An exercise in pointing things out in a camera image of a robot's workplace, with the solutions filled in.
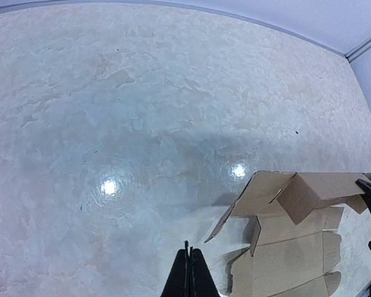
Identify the brown cardboard box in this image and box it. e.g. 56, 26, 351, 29
211, 171, 371, 296

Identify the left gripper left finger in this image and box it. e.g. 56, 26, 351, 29
161, 241, 190, 297

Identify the right aluminium corner post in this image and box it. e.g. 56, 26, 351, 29
344, 36, 371, 63

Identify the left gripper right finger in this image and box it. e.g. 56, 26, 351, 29
189, 248, 219, 297

